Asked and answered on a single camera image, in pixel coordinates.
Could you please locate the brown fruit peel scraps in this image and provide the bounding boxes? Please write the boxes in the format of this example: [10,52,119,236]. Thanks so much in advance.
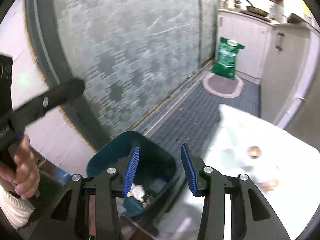
[259,179,279,192]

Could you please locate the frying pan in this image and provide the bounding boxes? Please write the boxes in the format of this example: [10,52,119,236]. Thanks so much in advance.
[246,0,268,17]

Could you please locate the teal plastic trash bin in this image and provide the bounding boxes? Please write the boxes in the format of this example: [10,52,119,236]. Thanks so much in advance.
[86,131,177,217]

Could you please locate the white paper tissue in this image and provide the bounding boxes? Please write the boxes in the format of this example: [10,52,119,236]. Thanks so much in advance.
[126,184,145,203]

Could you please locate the yellow bottle on counter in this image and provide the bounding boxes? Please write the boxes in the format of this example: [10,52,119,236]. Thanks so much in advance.
[227,0,235,10]

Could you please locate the person's left hand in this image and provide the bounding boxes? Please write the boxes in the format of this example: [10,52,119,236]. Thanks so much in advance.
[1,134,40,199]

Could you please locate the white kitchen cabinet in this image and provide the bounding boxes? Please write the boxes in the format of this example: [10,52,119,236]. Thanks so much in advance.
[216,7,320,128]

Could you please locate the green white checkered tablecloth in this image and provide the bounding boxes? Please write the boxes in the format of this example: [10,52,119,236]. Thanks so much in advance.
[190,105,319,239]

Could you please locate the green rice bag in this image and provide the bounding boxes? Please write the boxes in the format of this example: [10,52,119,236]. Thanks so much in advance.
[211,37,245,80]

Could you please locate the oval grey floor mat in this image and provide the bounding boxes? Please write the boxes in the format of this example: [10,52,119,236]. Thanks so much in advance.
[202,73,244,99]

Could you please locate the patterned glass sliding door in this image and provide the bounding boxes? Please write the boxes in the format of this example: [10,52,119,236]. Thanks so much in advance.
[24,0,218,150]

